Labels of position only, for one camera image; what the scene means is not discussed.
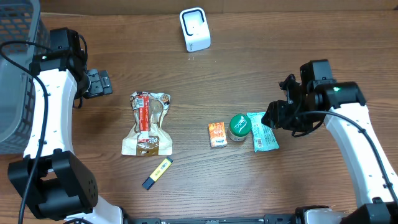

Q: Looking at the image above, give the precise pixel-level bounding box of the teal tissue packet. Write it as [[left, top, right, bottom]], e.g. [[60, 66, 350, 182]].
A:
[[247, 112, 279, 152]]

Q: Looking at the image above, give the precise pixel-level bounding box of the green lid jar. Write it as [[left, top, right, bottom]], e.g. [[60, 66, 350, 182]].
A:
[[228, 114, 252, 142]]

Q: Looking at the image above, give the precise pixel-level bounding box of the orange juice carton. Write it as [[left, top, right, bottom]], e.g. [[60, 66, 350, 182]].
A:
[[208, 122, 228, 148]]

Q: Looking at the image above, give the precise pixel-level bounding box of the brown snack pouch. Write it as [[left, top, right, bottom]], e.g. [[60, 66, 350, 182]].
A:
[[121, 91, 173, 156]]

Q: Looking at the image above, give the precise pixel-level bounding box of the yellow highlighter marker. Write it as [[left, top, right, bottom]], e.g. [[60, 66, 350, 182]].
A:
[[142, 157, 173, 190]]

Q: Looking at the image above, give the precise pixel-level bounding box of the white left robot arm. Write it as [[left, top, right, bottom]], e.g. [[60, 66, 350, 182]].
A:
[[7, 28, 126, 223]]

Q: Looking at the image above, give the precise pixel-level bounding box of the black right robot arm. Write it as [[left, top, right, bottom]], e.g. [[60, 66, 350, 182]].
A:
[[261, 59, 397, 223]]

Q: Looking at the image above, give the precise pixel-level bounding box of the white barcode scanner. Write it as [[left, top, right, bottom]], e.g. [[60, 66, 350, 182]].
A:
[[179, 7, 211, 52]]

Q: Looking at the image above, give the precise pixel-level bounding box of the grey plastic mesh basket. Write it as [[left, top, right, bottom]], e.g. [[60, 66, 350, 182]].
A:
[[1, 0, 50, 154]]

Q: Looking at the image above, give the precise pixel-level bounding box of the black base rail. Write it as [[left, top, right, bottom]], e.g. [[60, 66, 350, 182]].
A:
[[123, 213, 307, 224]]

